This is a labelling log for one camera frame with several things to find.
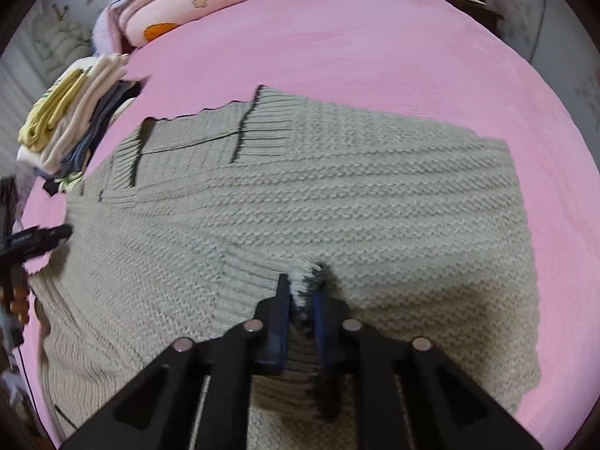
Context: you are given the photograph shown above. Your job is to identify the beige knit cardigan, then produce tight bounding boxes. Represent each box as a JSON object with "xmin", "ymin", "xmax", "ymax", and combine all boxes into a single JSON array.
[{"xmin": 31, "ymin": 86, "xmax": 540, "ymax": 449}]

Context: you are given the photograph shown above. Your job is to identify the stack of folded clothes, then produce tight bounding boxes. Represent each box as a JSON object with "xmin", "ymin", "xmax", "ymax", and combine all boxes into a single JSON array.
[{"xmin": 16, "ymin": 54, "xmax": 141, "ymax": 194}]

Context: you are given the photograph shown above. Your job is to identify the person's left hand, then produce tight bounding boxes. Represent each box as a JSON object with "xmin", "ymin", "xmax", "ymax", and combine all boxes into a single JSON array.
[{"xmin": 1, "ymin": 279, "xmax": 30, "ymax": 326}]

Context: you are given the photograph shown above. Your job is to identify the grey puffer jacket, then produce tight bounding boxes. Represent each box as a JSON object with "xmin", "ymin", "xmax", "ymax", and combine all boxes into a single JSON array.
[{"xmin": 31, "ymin": 14, "xmax": 93, "ymax": 83}]

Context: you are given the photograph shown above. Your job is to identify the dark wooden nightstand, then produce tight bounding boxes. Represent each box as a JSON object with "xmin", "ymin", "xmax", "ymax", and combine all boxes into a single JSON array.
[{"xmin": 444, "ymin": 0, "xmax": 503, "ymax": 36}]

